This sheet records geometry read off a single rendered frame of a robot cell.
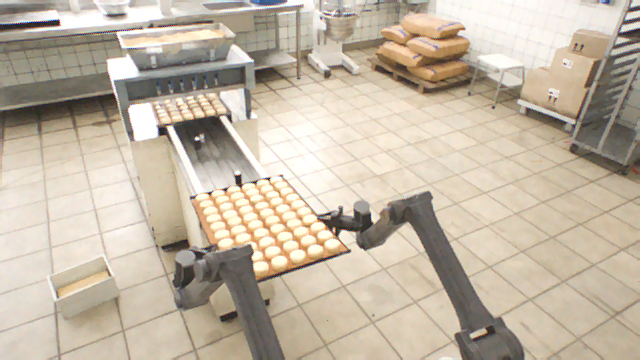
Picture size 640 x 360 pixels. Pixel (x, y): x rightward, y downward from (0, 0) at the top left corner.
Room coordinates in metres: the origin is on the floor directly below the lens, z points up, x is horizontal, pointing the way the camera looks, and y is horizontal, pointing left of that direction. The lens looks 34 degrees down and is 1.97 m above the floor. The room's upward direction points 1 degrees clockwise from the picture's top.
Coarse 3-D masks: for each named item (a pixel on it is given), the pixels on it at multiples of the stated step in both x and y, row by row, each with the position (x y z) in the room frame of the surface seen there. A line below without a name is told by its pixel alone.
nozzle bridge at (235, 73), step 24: (120, 72) 2.14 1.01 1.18; (144, 72) 2.15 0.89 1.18; (168, 72) 2.16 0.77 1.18; (192, 72) 2.21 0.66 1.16; (216, 72) 2.35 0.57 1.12; (240, 72) 2.41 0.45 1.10; (120, 96) 2.04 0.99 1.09; (144, 96) 2.15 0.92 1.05; (168, 96) 2.18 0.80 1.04; (240, 96) 2.51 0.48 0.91
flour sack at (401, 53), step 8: (384, 48) 5.42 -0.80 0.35; (392, 48) 5.33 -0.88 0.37; (400, 48) 5.31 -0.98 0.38; (408, 48) 5.31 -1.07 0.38; (392, 56) 5.29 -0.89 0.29; (400, 56) 5.18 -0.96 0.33; (408, 56) 5.07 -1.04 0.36; (416, 56) 5.03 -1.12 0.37; (424, 56) 5.03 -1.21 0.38; (408, 64) 5.05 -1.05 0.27; (416, 64) 4.98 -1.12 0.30
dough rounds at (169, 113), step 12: (192, 96) 2.49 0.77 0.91; (204, 96) 2.52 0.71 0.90; (216, 96) 2.52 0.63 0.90; (156, 108) 2.28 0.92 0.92; (168, 108) 2.30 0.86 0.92; (180, 108) 2.29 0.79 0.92; (192, 108) 2.31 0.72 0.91; (204, 108) 2.30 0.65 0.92; (216, 108) 2.31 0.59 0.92; (168, 120) 2.14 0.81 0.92; (180, 120) 2.16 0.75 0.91
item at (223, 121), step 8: (224, 120) 2.19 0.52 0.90; (224, 128) 2.16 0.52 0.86; (232, 128) 2.10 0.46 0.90; (232, 136) 2.02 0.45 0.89; (240, 144) 1.92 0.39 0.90; (240, 152) 1.91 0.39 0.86; (248, 152) 1.84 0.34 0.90; (248, 160) 1.80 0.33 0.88; (256, 160) 1.77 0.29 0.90; (256, 168) 1.70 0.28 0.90; (256, 176) 1.70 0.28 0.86; (264, 176) 1.63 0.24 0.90
